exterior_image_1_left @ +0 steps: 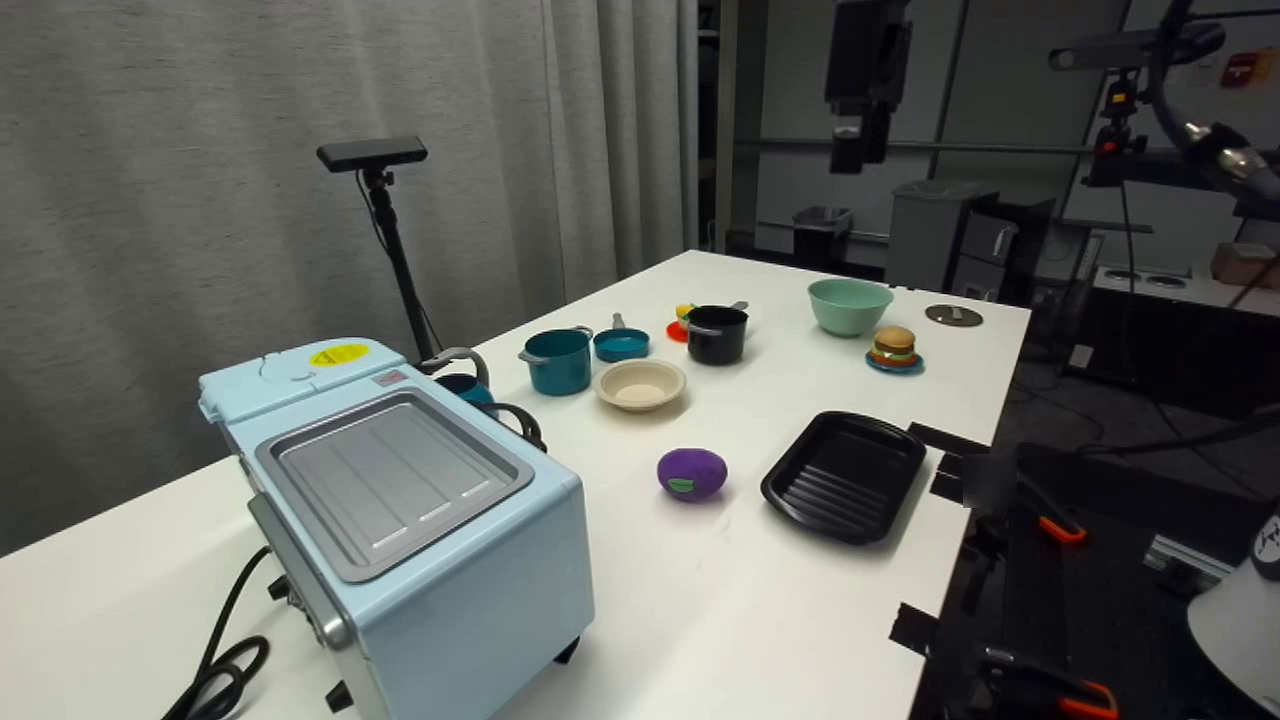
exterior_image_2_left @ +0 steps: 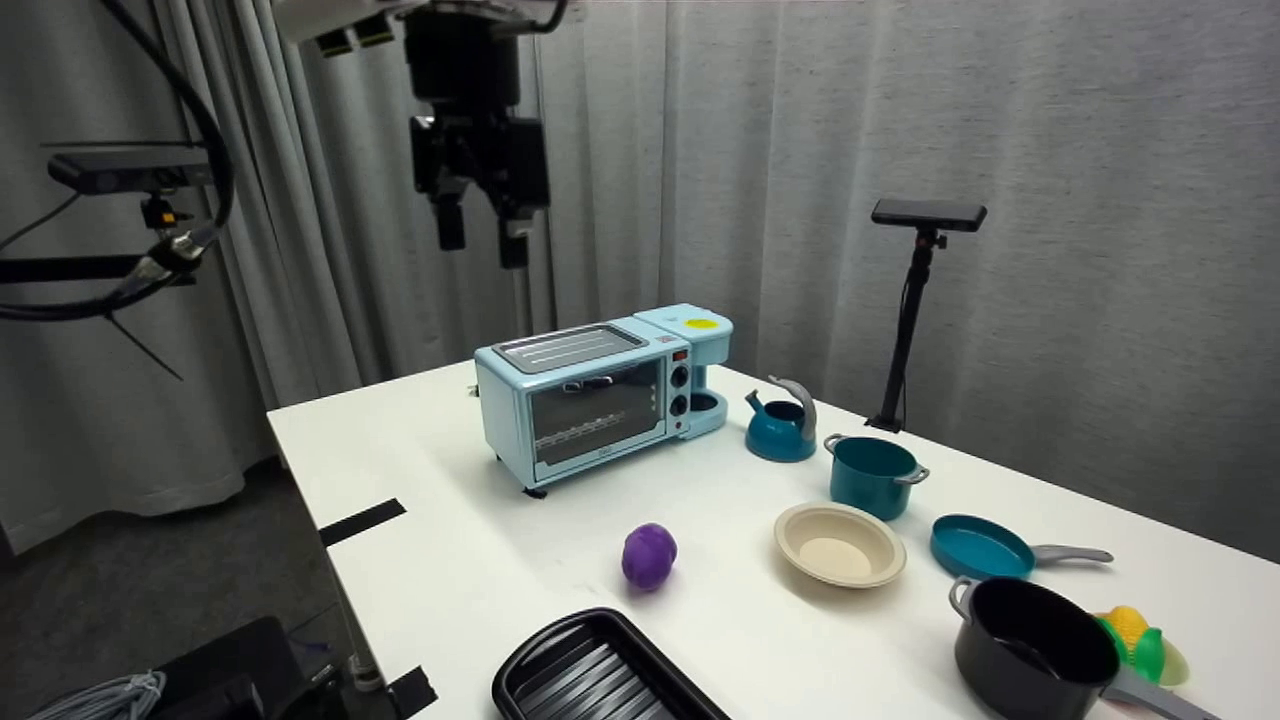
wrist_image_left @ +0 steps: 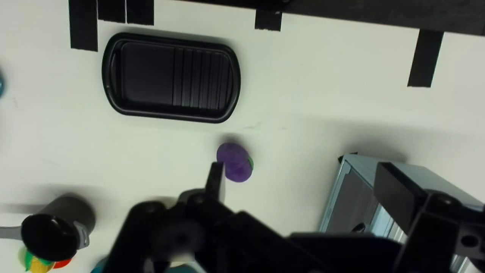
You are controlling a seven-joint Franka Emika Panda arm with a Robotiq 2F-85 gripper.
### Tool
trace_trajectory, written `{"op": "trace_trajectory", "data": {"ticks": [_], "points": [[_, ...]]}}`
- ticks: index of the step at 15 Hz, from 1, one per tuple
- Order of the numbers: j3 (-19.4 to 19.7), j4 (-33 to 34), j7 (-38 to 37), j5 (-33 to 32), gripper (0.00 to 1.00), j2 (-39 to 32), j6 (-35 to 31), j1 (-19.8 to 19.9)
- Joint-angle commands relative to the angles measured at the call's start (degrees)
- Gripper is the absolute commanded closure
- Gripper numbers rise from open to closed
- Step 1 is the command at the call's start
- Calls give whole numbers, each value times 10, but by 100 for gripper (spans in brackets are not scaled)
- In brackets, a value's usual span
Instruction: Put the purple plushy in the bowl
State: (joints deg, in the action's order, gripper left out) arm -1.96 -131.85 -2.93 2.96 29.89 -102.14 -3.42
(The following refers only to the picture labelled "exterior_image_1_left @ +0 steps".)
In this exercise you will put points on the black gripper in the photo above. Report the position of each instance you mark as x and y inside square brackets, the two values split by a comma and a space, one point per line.
[869, 52]

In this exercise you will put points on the black waste bin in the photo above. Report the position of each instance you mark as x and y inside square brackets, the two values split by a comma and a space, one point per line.
[826, 240]

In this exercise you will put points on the mint green bowl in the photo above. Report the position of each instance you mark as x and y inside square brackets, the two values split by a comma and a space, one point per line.
[849, 310]

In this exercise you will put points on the teal kettle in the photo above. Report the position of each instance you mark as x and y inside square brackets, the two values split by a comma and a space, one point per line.
[464, 389]

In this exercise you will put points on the yellow green toy vegetable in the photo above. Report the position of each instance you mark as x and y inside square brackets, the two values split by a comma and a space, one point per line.
[680, 316]

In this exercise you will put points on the black stereo camera bar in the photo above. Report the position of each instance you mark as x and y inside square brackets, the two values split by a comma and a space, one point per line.
[1133, 46]
[375, 152]

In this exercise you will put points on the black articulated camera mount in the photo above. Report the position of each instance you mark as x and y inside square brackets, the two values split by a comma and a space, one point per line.
[1201, 142]

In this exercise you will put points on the beige bowl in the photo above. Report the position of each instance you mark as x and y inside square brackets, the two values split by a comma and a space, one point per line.
[641, 386]

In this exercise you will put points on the black grill tray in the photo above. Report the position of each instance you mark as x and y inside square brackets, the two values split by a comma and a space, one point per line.
[844, 479]

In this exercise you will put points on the teal pot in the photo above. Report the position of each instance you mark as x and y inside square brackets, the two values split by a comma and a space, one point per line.
[557, 360]

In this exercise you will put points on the teal frying pan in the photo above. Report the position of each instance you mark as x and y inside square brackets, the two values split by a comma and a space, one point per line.
[620, 345]

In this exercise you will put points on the purple plushy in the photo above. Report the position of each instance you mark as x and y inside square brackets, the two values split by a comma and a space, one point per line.
[695, 475]

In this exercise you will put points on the black pot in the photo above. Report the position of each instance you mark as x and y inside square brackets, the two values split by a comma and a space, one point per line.
[719, 336]

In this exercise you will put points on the grey cabinet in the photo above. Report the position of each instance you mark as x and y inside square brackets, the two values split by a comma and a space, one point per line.
[963, 240]

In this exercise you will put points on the light blue toaster oven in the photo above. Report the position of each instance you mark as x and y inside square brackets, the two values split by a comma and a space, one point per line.
[427, 575]

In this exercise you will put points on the white dome cover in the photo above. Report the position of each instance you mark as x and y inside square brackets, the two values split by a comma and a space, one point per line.
[1243, 626]

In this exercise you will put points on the black camera stand pole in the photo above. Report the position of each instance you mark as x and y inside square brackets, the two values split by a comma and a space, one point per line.
[400, 264]

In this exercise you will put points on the toy burger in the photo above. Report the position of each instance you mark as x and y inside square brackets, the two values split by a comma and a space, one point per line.
[894, 345]

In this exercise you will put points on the small teal plate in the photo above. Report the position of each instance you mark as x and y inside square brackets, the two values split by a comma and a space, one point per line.
[894, 370]

